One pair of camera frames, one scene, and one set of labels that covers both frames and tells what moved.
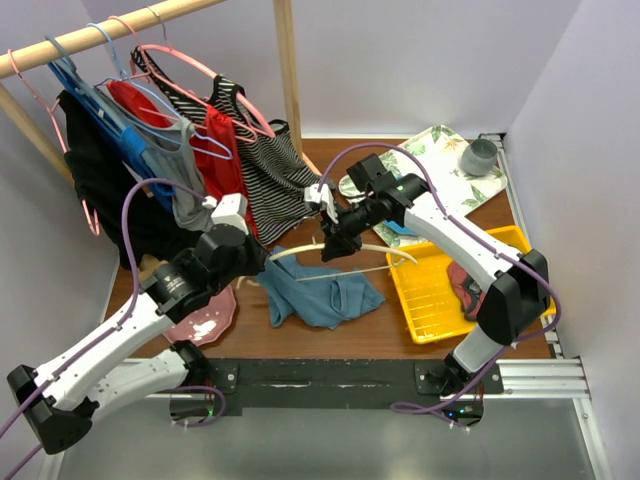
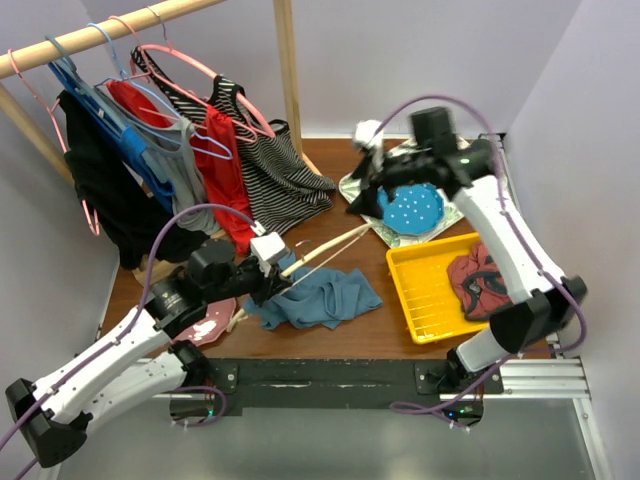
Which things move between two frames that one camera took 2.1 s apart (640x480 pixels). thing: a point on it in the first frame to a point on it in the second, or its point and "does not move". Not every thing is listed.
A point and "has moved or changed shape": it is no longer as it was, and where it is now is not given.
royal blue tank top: (122, 139) does not move
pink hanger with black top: (50, 108) does not move
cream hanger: (315, 246) to (366, 228)
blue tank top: (317, 302) has moved or changed shape
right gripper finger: (340, 243) to (370, 171)
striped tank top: (277, 174) does not move
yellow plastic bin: (430, 302) does not move
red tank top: (214, 137) does not move
